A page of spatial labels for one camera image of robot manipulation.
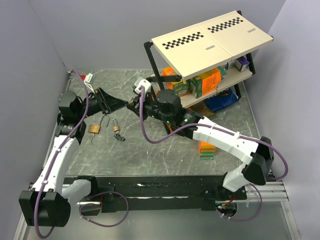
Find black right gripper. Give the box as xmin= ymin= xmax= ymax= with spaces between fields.
xmin=127 ymin=91 xmax=173 ymax=125

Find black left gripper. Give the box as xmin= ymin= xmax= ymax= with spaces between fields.
xmin=76 ymin=86 xmax=129 ymax=120

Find small brass padlock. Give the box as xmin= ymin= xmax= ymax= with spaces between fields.
xmin=112 ymin=118 xmax=120 ymax=133

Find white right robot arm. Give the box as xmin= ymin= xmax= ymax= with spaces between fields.
xmin=127 ymin=86 xmax=274 ymax=199

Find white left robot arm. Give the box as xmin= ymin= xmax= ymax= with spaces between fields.
xmin=18 ymin=87 xmax=128 ymax=227

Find large brass padlock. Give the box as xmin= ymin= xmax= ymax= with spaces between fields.
xmin=88 ymin=116 xmax=104 ymax=134

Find green box left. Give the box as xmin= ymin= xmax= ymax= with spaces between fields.
xmin=171 ymin=81 xmax=190 ymax=97

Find green box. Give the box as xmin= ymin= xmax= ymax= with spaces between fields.
xmin=188 ymin=76 xmax=216 ymax=99
xmin=171 ymin=81 xmax=190 ymax=97

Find orange chip bag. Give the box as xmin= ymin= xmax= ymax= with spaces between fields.
xmin=161 ymin=66 xmax=185 ymax=98

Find green box right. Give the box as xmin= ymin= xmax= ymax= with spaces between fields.
xmin=188 ymin=76 xmax=216 ymax=99

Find brown snack bag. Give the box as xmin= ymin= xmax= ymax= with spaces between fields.
xmin=189 ymin=101 xmax=216 ymax=118

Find cream folding shelf rack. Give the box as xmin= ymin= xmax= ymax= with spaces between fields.
xmin=143 ymin=11 xmax=274 ymax=108

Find orange box on shelf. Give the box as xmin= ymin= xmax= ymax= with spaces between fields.
xmin=198 ymin=67 xmax=221 ymax=90

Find Sponge Daddy sponge pack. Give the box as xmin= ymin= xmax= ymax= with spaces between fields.
xmin=198 ymin=141 xmax=217 ymax=160

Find blue snack bag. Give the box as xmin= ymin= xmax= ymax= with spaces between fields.
xmin=204 ymin=88 xmax=239 ymax=113

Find purple white small box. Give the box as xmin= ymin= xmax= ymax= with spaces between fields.
xmin=235 ymin=56 xmax=250 ymax=72

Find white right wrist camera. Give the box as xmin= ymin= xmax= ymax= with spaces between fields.
xmin=133 ymin=77 xmax=152 ymax=95

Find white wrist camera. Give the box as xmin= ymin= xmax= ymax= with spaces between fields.
xmin=83 ymin=73 xmax=96 ymax=93
xmin=133 ymin=77 xmax=152 ymax=95

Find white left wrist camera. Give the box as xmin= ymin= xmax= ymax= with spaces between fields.
xmin=83 ymin=73 xmax=96 ymax=93

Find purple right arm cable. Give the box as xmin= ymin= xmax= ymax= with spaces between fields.
xmin=138 ymin=86 xmax=289 ymax=181

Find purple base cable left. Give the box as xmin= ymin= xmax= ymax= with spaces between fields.
xmin=79 ymin=191 xmax=130 ymax=228

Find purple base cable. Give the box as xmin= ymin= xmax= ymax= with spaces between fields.
xmin=216 ymin=183 xmax=263 ymax=222
xmin=79 ymin=191 xmax=130 ymax=228

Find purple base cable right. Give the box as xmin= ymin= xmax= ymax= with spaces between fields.
xmin=216 ymin=183 xmax=263 ymax=222

